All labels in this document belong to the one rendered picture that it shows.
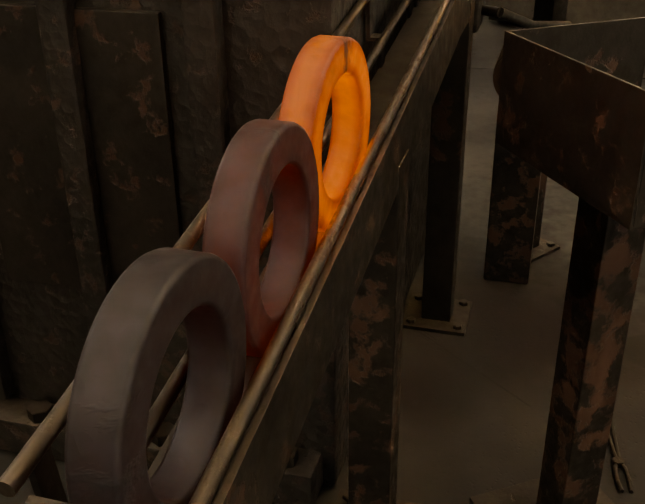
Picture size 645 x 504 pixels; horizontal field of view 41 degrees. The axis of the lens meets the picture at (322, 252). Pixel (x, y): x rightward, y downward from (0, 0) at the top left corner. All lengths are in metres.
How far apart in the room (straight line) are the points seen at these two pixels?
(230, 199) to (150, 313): 0.15
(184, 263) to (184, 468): 0.15
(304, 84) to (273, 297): 0.18
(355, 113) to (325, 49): 0.12
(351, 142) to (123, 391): 0.49
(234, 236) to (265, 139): 0.08
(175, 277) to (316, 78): 0.31
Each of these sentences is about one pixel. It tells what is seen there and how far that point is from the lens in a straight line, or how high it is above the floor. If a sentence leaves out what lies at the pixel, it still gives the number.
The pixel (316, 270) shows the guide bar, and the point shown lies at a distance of 0.69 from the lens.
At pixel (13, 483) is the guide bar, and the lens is 0.50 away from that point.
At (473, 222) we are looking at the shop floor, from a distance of 2.23.
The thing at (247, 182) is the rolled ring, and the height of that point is 0.73.
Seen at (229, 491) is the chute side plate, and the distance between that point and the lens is 0.54.
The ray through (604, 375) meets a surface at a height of 0.30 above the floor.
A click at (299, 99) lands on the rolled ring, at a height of 0.73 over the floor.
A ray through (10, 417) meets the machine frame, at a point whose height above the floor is 0.07.
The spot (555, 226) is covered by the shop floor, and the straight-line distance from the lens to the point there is 2.25.
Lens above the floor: 0.95
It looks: 28 degrees down
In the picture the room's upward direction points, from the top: 1 degrees counter-clockwise
